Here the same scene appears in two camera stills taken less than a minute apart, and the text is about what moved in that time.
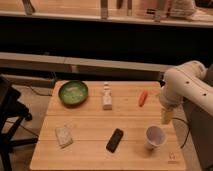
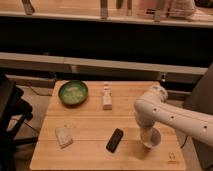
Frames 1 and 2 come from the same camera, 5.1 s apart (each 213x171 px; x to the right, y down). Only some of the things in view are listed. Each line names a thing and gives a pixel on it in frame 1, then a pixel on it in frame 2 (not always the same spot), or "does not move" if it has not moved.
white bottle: x=107 y=101 does not move
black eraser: x=115 y=140 does not move
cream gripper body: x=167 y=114 -> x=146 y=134
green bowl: x=73 y=93 does not move
